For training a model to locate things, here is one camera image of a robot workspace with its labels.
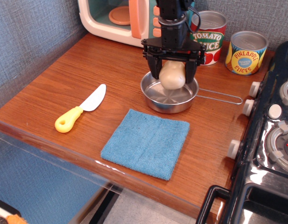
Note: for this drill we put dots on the beige toy potato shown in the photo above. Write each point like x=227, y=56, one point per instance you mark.
x=172, y=75

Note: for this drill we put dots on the blue folded cloth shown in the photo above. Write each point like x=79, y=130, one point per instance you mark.
x=147, y=144

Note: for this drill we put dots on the black toy stove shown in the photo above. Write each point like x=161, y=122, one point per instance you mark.
x=259, y=191

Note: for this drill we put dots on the silver pot with wire handle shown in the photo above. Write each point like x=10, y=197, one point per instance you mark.
x=175, y=101

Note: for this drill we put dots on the teal white toy microwave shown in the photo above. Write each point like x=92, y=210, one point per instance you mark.
x=125, y=21

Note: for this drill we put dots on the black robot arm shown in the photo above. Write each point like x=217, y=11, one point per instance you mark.
x=176, y=9

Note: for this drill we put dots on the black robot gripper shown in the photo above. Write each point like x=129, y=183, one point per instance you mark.
x=173, y=44

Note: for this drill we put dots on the yellow handled toy knife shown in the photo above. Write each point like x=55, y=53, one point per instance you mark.
x=66, y=121

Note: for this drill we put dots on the orange fuzzy object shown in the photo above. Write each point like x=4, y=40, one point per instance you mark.
x=12, y=219

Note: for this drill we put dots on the tomato sauce toy can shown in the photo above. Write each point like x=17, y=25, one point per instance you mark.
x=210, y=34

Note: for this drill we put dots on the pineapple slices toy can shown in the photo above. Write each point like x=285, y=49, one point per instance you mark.
x=246, y=52

